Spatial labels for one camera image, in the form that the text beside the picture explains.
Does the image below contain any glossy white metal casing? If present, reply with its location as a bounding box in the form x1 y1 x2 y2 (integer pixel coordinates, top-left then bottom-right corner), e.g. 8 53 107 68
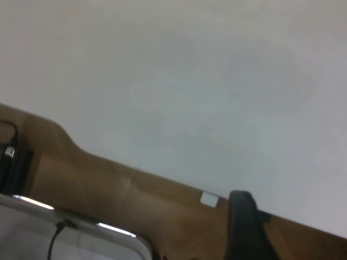
0 193 152 260

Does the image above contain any small white square tag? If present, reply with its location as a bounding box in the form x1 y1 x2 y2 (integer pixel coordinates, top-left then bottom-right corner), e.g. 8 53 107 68
200 191 219 208

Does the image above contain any thin black casing cable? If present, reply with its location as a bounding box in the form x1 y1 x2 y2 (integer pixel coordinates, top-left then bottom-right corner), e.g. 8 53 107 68
47 220 66 260

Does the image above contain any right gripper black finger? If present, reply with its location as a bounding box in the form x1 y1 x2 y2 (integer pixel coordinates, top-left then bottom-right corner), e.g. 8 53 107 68
224 190 275 260

